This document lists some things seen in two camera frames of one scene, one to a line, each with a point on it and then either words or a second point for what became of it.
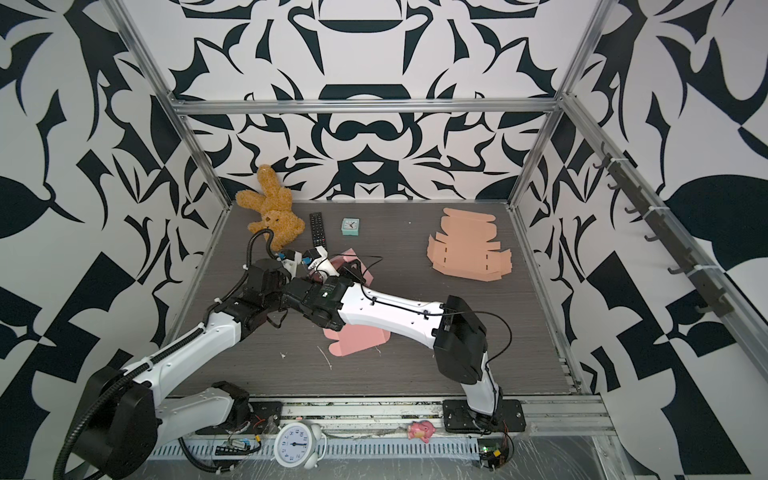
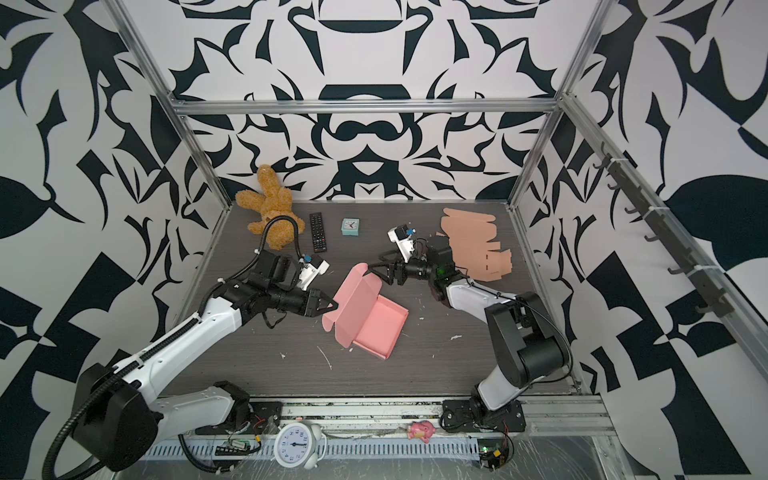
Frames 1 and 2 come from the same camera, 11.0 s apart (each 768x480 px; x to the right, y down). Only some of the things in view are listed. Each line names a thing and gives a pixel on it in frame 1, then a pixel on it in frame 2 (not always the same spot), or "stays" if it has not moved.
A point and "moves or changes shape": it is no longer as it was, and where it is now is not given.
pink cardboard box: x=354 y=339 moves or changes shape
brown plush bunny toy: x=275 y=205 stays
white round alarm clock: x=299 y=444 stays
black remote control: x=318 y=230 stays
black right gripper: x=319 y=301 to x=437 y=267
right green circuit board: x=492 y=451 stays
